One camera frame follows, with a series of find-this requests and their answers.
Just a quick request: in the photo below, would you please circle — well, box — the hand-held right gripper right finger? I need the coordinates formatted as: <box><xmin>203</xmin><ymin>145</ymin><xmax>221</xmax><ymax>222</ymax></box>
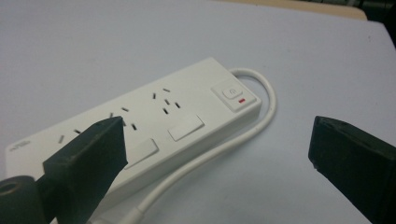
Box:
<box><xmin>307</xmin><ymin>115</ymin><xmax>396</xmax><ymax>224</ymax></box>

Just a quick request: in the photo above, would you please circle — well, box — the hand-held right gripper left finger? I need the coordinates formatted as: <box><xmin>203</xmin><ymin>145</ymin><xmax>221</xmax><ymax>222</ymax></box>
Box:
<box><xmin>36</xmin><ymin>116</ymin><xmax>129</xmax><ymax>224</ymax></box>

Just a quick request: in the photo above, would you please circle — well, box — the white power strip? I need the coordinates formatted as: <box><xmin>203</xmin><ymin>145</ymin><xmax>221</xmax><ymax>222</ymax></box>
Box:
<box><xmin>5</xmin><ymin>56</ymin><xmax>262</xmax><ymax>224</ymax></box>

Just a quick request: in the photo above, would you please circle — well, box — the white power strip cable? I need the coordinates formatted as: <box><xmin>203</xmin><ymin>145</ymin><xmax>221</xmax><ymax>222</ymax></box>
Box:
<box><xmin>92</xmin><ymin>67</ymin><xmax>277</xmax><ymax>224</ymax></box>

